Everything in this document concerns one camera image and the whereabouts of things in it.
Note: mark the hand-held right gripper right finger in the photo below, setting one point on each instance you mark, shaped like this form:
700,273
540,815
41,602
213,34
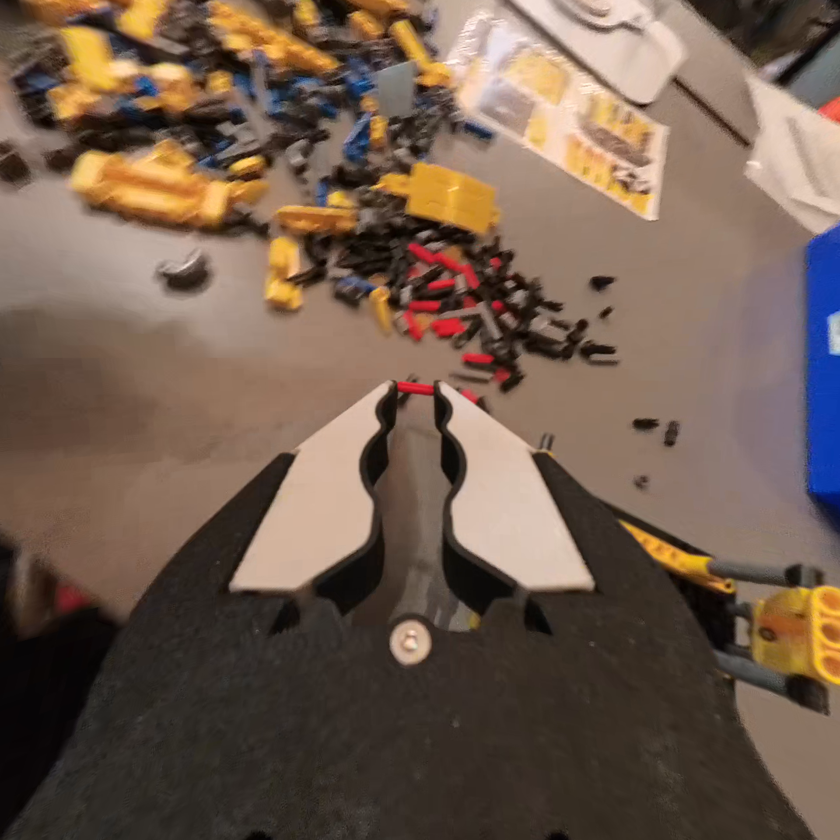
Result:
512,518

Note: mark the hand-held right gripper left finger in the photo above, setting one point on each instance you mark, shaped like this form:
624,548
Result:
315,518

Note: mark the red toy pin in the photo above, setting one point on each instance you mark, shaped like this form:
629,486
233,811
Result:
415,388

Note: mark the yellow black toy brick assembly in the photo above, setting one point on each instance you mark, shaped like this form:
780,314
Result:
794,630

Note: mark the pile of toy brick parts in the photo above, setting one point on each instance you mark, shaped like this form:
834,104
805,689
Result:
367,216

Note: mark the scattered black toy pins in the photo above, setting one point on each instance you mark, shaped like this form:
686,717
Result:
597,348

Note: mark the grey curved toy piece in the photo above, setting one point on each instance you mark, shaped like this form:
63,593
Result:
184,269

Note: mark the blue plastic bin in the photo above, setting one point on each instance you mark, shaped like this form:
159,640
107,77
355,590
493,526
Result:
823,407

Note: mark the yellow printed sticker sheet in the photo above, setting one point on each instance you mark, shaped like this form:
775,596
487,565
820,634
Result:
564,111

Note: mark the white paper sheet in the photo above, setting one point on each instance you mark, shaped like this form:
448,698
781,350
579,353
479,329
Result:
800,157

